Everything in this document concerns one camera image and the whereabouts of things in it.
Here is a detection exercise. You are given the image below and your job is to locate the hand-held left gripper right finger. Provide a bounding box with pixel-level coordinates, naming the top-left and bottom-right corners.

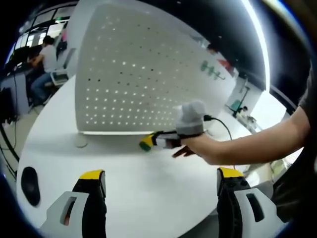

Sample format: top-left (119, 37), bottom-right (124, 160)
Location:
top-left (216, 167), bottom-right (288, 238)

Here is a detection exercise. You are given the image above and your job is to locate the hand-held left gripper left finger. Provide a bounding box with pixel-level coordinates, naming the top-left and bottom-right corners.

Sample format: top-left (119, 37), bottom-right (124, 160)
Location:
top-left (39, 169), bottom-right (107, 238)

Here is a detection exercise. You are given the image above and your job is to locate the white perforated mounting plate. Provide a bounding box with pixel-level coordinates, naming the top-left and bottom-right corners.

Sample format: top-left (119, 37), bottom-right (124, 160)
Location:
top-left (74, 0), bottom-right (240, 149)

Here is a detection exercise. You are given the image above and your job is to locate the person's right hand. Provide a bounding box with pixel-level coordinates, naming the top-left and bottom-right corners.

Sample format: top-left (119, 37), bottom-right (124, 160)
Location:
top-left (172, 133), bottom-right (221, 164)

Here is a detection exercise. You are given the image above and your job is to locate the green stand with black pole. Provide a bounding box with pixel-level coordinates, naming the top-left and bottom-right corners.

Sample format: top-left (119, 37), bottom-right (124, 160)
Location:
top-left (230, 79), bottom-right (250, 111)

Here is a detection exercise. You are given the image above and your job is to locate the black oval pad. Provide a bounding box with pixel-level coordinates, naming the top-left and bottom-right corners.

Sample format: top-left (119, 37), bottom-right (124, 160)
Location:
top-left (21, 166), bottom-right (41, 206)

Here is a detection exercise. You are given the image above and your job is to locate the person's dark clothing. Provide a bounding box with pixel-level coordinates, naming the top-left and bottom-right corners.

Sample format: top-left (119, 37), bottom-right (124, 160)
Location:
top-left (271, 61), bottom-right (317, 224)

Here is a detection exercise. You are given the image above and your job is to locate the red object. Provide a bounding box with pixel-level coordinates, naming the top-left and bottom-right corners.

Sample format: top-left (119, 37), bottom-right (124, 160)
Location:
top-left (217, 59), bottom-right (233, 69)

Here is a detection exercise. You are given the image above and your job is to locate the white light strip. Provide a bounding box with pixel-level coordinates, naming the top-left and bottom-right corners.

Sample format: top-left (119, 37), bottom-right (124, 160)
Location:
top-left (244, 0), bottom-right (270, 91)

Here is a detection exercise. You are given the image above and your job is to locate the white office chair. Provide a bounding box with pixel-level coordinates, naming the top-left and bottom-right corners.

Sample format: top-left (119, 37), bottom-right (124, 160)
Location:
top-left (49, 48), bottom-right (76, 86)

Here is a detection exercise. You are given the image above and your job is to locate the white desk partition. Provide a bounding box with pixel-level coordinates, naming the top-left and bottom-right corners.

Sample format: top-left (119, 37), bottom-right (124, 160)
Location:
top-left (55, 0), bottom-right (238, 80)

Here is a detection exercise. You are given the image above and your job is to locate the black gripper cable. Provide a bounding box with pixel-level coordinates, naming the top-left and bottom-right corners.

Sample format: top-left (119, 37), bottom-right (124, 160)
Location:
top-left (204, 115), bottom-right (233, 142)

